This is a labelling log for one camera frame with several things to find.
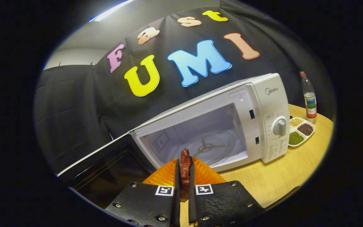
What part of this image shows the brown fried chicken piece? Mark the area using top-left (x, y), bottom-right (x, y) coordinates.
top-left (179, 148), bottom-right (191, 202)

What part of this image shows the black backdrop cloth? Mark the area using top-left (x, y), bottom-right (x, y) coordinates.
top-left (33, 0), bottom-right (336, 177)

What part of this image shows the clear plastic water bottle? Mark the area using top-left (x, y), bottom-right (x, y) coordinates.
top-left (299, 71), bottom-right (318, 124)

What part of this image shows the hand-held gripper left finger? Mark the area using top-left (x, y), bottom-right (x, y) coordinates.
top-left (104, 158), bottom-right (181, 227)

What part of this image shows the white toaster oven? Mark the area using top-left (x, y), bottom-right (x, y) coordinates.
top-left (56, 73), bottom-right (291, 210)

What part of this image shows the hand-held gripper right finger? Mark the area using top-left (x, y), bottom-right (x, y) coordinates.
top-left (188, 157), bottom-right (264, 227)

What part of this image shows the glass turntable plate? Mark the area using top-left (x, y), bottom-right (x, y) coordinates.
top-left (186, 132), bottom-right (237, 167)

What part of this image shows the white divided dish of beans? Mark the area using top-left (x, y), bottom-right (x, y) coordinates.
top-left (288, 117), bottom-right (316, 148)

